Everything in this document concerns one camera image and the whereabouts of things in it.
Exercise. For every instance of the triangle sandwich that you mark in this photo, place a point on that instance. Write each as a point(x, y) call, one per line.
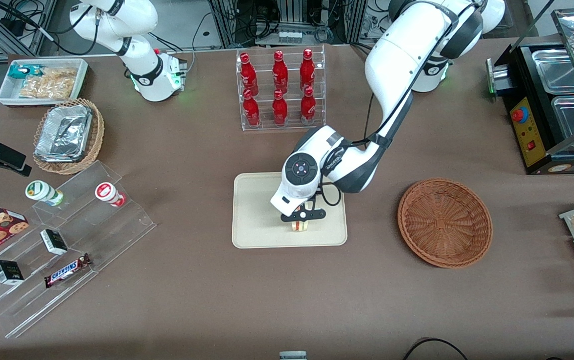
point(302, 227)

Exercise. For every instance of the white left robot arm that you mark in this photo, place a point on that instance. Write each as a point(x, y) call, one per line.
point(397, 55)

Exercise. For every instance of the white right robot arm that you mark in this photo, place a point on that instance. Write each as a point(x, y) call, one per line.
point(139, 60)

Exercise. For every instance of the beige rectangular tray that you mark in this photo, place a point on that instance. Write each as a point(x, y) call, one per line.
point(251, 225)

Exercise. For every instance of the oval light wicker basket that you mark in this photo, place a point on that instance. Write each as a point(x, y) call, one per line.
point(97, 130)

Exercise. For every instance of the round brown wicker basket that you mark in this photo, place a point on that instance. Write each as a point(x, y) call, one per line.
point(444, 222)

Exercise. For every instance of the white rectangular snack bin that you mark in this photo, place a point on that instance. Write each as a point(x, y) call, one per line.
point(9, 95)

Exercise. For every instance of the green lid drink cup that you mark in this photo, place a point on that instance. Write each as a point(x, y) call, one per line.
point(41, 191)

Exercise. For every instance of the aluminium foil container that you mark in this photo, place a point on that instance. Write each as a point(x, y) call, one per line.
point(64, 132)

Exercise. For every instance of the teal snack packet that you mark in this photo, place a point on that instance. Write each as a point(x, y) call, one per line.
point(19, 71)

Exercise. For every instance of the clear acrylic bottle rack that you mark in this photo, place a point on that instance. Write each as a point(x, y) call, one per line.
point(294, 122)

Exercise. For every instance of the clear bag of crackers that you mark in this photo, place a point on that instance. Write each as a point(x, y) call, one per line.
point(49, 85)

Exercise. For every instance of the small black white box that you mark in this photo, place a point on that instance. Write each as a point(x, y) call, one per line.
point(8, 272)
point(54, 242)

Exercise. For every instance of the red cola bottle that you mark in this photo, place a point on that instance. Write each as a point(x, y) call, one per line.
point(307, 71)
point(251, 110)
point(248, 75)
point(279, 72)
point(279, 109)
point(308, 107)

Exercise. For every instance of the small grey device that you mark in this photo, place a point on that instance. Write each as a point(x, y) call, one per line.
point(293, 355)

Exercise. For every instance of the red lid drink cup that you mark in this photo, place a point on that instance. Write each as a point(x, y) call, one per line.
point(106, 192)

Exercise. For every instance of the Snickers chocolate bar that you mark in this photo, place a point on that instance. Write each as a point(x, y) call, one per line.
point(66, 270)

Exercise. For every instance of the clear acrylic stepped stand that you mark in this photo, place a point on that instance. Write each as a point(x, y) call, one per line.
point(116, 235)

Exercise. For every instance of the white power strip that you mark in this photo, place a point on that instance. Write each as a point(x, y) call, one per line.
point(290, 36)

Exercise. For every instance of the black food warmer machine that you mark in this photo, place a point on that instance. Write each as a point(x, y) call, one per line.
point(537, 125)

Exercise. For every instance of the aluminium frame rack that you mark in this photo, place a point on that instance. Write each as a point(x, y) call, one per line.
point(292, 15)

